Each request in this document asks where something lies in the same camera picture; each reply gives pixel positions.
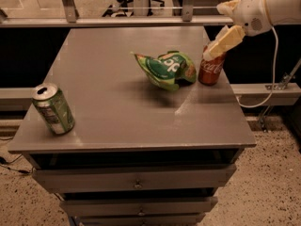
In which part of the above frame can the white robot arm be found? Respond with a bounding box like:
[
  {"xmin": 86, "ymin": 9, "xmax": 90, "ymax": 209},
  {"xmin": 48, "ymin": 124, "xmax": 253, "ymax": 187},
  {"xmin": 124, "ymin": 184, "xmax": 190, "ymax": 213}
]
[{"xmin": 203, "ymin": 0, "xmax": 301, "ymax": 61}]

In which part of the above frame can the black chair base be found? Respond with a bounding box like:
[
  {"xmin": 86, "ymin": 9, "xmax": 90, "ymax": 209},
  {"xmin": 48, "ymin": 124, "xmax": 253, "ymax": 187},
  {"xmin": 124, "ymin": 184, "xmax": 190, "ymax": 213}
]
[{"xmin": 103, "ymin": 0, "xmax": 166, "ymax": 17}]

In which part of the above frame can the red coke can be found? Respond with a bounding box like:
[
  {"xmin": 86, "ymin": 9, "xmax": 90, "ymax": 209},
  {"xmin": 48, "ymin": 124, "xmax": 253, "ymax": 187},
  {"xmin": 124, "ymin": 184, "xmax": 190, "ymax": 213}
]
[{"xmin": 198, "ymin": 53, "xmax": 226, "ymax": 86}]

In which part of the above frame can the grey metal railing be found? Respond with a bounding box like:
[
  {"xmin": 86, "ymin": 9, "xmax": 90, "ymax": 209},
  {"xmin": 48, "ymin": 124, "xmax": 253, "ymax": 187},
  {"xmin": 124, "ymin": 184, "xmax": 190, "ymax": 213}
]
[{"xmin": 0, "ymin": 0, "xmax": 231, "ymax": 27}]

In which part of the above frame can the black floor cable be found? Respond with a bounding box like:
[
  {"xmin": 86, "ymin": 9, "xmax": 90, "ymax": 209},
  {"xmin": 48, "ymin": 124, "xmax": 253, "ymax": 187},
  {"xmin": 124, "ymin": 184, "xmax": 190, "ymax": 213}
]
[{"xmin": 0, "ymin": 137, "xmax": 33, "ymax": 175}]

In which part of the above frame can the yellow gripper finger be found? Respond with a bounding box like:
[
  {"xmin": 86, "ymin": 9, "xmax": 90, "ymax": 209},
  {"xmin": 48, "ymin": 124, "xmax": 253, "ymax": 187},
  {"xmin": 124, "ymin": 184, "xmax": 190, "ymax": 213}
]
[
  {"xmin": 216, "ymin": 0, "xmax": 241, "ymax": 17},
  {"xmin": 203, "ymin": 25, "xmax": 246, "ymax": 61}
]

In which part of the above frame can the green rice chip bag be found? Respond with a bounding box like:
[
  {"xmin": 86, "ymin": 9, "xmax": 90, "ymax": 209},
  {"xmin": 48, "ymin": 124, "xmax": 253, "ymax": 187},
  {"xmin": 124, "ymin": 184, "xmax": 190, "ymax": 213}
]
[{"xmin": 135, "ymin": 51, "xmax": 197, "ymax": 91}]

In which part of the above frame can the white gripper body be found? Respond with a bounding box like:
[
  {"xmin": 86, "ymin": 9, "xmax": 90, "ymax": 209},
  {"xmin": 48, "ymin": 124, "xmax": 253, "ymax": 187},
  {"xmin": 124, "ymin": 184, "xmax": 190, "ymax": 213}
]
[{"xmin": 232, "ymin": 0, "xmax": 272, "ymax": 37}]

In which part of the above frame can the bottom grey drawer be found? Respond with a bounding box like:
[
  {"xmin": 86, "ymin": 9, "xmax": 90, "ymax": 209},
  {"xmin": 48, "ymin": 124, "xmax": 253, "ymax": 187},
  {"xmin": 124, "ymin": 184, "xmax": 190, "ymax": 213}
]
[{"xmin": 80, "ymin": 214, "xmax": 205, "ymax": 226}]

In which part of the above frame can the grey drawer cabinet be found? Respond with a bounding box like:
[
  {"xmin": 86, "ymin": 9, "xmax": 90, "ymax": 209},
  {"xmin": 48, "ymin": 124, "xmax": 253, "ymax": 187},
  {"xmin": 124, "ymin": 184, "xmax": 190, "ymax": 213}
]
[{"xmin": 7, "ymin": 26, "xmax": 257, "ymax": 226}]

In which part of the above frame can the middle grey drawer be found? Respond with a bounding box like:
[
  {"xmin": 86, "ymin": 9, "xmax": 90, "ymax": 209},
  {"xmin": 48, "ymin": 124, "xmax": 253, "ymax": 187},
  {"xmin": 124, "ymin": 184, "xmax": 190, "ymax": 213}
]
[{"xmin": 60, "ymin": 197, "xmax": 217, "ymax": 217}]

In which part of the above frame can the top grey drawer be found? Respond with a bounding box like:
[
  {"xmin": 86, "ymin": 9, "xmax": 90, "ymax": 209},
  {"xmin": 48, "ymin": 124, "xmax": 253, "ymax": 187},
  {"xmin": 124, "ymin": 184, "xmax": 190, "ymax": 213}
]
[{"xmin": 33, "ymin": 164, "xmax": 236, "ymax": 193}]

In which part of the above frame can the grey drawer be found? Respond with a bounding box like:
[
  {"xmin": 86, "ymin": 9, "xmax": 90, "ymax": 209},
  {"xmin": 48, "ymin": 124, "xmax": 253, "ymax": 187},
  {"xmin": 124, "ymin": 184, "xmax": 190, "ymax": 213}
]
[
  {"xmin": 33, "ymin": 164, "xmax": 236, "ymax": 193},
  {"xmin": 60, "ymin": 197, "xmax": 217, "ymax": 217},
  {"xmin": 80, "ymin": 214, "xmax": 205, "ymax": 226}
]

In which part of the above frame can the green soda can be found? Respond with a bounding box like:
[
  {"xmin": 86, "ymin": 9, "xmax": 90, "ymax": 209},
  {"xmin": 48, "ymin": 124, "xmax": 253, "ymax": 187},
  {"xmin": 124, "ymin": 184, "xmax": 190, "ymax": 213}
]
[{"xmin": 32, "ymin": 83, "xmax": 75, "ymax": 135}]

